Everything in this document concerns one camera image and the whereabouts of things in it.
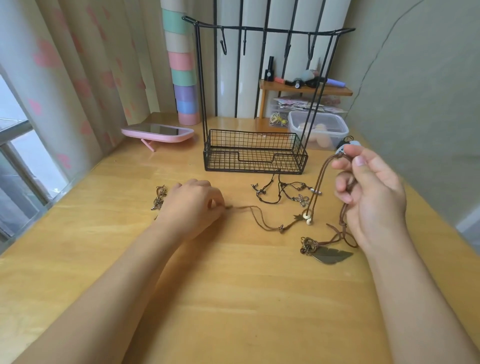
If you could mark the black nail polish bottle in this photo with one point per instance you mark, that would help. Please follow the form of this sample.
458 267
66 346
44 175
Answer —
269 71

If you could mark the person's right little finger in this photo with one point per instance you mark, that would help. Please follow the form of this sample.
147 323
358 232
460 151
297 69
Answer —
348 198

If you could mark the person's right thumb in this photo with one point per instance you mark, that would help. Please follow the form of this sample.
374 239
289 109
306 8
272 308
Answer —
363 165

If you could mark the pale blue round trinket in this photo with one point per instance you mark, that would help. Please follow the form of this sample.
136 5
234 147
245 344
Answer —
343 147

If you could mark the pale pink puff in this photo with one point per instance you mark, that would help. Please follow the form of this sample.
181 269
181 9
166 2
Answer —
320 135

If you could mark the person's left forearm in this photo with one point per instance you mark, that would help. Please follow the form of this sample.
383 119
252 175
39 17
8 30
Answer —
112 292

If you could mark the pile of printed papers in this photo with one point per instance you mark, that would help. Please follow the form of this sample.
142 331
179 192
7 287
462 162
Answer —
296 104

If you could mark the pink framed table mirror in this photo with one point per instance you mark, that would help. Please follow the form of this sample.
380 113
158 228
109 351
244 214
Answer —
157 137

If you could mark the grey and black hair tool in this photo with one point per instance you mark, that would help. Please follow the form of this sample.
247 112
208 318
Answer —
309 76

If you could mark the person's right middle finger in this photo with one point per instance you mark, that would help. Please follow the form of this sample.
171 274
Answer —
342 164

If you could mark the small wooden shelf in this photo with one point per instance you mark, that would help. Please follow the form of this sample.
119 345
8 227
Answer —
332 90

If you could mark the black cosmetic tube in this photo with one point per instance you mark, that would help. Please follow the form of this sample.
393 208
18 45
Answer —
294 84

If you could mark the pastel striped column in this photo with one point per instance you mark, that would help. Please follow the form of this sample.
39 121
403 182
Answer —
182 63

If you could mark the clear plastic lidded container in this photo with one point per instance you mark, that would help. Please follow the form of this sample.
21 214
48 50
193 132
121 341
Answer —
333 129

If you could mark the pink heart print curtain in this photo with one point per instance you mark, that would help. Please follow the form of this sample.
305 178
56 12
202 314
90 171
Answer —
75 75

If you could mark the purple tube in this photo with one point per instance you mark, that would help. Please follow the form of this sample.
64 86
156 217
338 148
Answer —
336 82

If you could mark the small box of yellow clips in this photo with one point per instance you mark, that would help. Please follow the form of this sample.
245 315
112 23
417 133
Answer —
277 119

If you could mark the bronze charm pendant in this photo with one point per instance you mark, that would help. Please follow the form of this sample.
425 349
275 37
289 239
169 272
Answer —
157 204
161 190

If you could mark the metal window frame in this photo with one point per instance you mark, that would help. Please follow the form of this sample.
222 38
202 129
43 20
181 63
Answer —
22 165

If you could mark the person's right forearm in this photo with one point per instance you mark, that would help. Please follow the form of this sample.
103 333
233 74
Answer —
416 296

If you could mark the person's left fingers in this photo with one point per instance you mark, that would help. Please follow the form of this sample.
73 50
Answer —
216 204

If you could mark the person's right hand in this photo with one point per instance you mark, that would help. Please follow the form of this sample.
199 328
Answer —
378 198

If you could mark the person's left hand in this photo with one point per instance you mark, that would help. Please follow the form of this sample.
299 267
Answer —
187 210

